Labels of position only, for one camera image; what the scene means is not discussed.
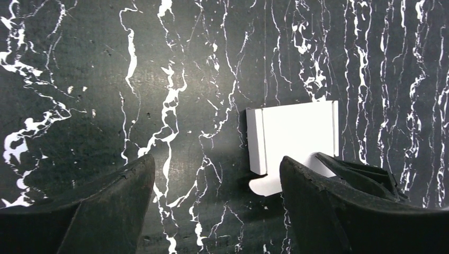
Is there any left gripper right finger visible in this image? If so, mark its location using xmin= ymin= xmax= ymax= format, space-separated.
xmin=280 ymin=156 xmax=448 ymax=253

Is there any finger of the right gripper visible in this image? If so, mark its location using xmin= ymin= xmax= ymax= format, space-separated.
xmin=315 ymin=152 xmax=408 ymax=202

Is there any white cardboard box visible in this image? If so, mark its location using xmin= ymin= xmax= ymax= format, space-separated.
xmin=246 ymin=101 xmax=340 ymax=196

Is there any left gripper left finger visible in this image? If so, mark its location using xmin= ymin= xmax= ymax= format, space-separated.
xmin=1 ymin=154 xmax=156 ymax=253

